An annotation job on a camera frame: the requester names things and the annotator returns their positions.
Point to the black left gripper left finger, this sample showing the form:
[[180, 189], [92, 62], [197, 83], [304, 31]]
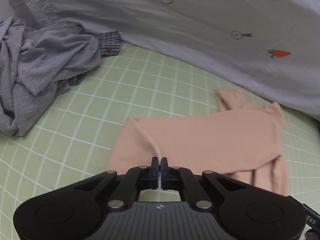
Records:
[[136, 179]]

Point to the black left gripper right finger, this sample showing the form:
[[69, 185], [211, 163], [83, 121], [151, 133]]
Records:
[[186, 184]]

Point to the peach long-sleeve sweater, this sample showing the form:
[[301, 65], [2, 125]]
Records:
[[242, 139]]

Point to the green grid bed sheet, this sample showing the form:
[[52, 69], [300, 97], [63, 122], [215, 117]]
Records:
[[73, 138]]

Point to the blue plaid shirt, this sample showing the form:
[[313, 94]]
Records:
[[109, 45]]

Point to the crumpled grey shirt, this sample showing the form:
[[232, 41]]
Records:
[[36, 66]]

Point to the grey carrot-print duvet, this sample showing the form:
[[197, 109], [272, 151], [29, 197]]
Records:
[[270, 47]]

